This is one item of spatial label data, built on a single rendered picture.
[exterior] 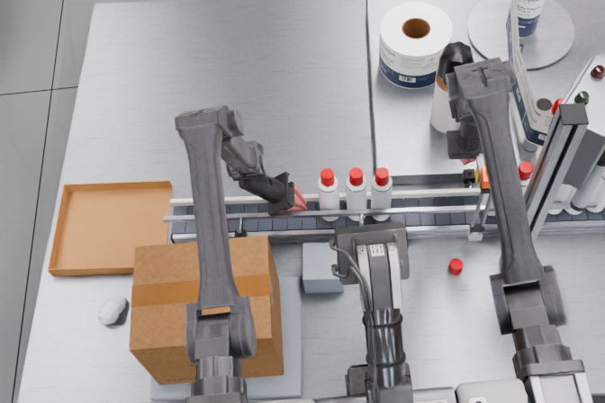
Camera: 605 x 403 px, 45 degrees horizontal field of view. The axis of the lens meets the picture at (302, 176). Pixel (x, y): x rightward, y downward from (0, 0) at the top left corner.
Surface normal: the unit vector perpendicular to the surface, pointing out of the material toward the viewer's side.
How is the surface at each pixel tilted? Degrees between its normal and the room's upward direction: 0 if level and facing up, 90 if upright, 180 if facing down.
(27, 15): 0
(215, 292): 21
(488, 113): 37
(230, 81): 0
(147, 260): 0
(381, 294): 44
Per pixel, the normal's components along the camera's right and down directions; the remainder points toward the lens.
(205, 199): -0.11, -0.17
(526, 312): -0.26, -0.48
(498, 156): -0.17, 0.11
